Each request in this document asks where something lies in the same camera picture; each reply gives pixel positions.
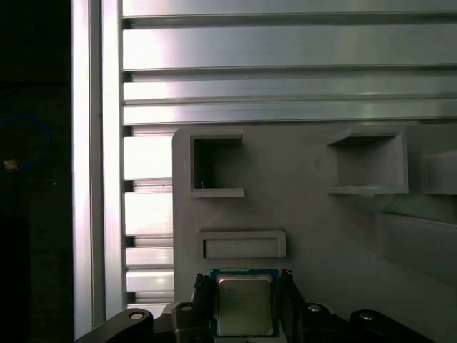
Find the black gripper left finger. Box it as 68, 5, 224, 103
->
73, 272, 217, 343

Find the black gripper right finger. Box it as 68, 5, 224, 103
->
276, 268, 426, 343

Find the silver CPU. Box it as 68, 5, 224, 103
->
209, 267, 280, 339

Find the grey parts rack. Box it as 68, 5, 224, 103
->
171, 123, 457, 343

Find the blue floor cable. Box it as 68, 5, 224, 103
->
0, 114, 51, 173

